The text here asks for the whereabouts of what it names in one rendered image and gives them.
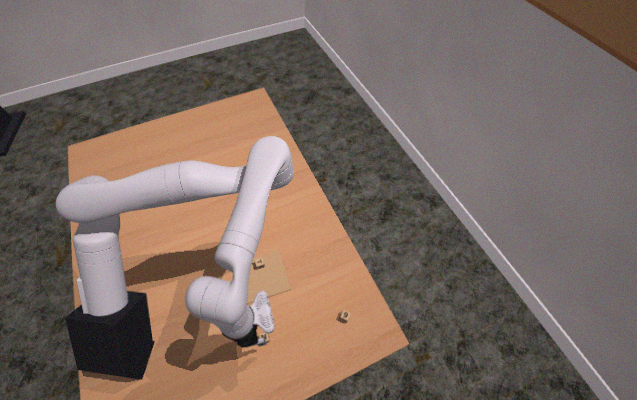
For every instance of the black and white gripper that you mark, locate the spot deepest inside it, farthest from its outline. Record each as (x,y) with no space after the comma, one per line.
(263,318)

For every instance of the tan square mat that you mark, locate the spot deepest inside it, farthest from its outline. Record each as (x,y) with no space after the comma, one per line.
(272,278)

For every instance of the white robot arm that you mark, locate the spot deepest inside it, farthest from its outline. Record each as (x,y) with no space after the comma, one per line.
(101,284)

